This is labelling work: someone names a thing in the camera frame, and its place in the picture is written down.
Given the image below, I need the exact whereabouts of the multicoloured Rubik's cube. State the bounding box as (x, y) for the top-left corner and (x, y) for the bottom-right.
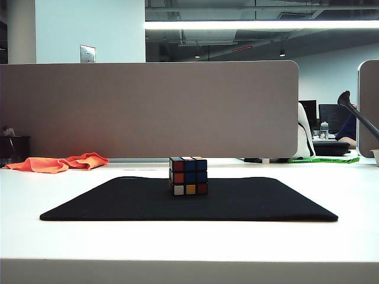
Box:
(169, 156), (208, 197)

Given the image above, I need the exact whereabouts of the black mouse pad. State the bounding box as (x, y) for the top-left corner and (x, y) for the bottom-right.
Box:
(39, 176), (339, 222)

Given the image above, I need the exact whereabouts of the wide brown desk divider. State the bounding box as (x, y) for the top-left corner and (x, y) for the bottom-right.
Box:
(0, 60), (300, 159)

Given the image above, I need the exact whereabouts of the black computer monitor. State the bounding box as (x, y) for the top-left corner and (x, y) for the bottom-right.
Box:
(319, 104), (358, 134)
(298, 100), (317, 124)

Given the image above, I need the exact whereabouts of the long linear ceiling light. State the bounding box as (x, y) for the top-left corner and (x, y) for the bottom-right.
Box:
(144, 20), (379, 30)

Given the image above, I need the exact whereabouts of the black padded case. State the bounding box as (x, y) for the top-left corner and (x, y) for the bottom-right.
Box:
(312, 140), (351, 157)

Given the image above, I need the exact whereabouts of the orange cloth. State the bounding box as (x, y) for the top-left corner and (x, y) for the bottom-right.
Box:
(3, 152), (110, 174)

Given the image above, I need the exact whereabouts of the seated person in background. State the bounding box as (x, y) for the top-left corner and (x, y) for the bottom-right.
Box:
(335, 112), (358, 149)

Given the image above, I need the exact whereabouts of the black pen holder cup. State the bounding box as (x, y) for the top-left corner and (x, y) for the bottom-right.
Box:
(0, 135), (31, 167)

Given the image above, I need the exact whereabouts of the white bag with black strap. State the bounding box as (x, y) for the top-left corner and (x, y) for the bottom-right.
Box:
(297, 102), (316, 159)

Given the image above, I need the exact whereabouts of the metal wall switch plate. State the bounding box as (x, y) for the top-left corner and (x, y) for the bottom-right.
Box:
(79, 44), (97, 63)

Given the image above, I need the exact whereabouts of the brown divider with white frame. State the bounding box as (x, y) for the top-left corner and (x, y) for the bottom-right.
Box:
(356, 59), (379, 159)

